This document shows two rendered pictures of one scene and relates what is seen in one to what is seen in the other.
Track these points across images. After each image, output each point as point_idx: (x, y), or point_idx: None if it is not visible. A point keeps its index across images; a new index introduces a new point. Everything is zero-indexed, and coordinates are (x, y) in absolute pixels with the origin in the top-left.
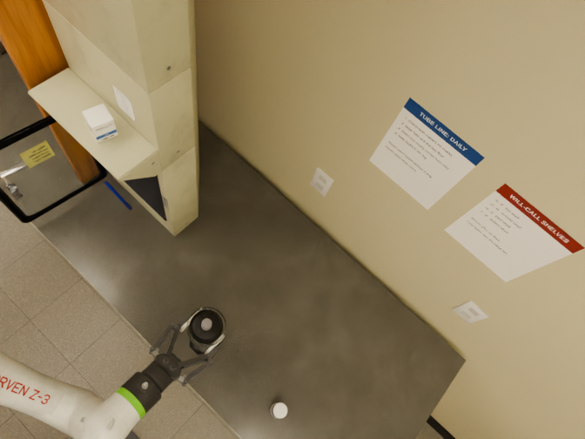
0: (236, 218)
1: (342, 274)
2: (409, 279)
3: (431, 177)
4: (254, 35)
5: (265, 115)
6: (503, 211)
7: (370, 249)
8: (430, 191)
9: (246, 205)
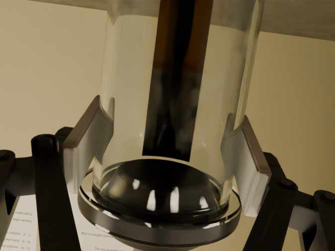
0: (304, 16)
1: (86, 1)
2: (24, 50)
3: (81, 233)
4: (297, 250)
5: (286, 153)
6: (18, 250)
7: (89, 47)
8: (74, 217)
9: (294, 23)
